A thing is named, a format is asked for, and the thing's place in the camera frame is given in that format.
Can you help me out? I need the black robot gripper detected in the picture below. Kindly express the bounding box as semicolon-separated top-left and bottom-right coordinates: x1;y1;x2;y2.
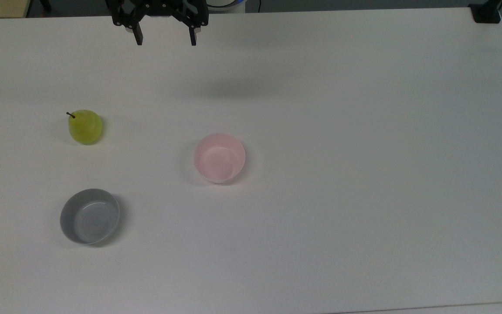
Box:
105;0;210;46

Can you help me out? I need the black table clamp mount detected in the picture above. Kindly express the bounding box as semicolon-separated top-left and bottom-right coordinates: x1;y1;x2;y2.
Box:
469;0;502;24

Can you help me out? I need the white adjacent table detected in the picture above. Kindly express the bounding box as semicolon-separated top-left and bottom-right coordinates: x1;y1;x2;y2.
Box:
329;301;502;314

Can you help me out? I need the green pear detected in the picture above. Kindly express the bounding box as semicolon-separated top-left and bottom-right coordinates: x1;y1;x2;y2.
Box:
66;109;103;146

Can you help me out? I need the grey plastic bowl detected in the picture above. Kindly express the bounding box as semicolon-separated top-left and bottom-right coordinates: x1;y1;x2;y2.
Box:
60;188;120;245

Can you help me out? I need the pink plastic bowl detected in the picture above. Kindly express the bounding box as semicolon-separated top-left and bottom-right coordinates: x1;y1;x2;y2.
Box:
193;133;246;184

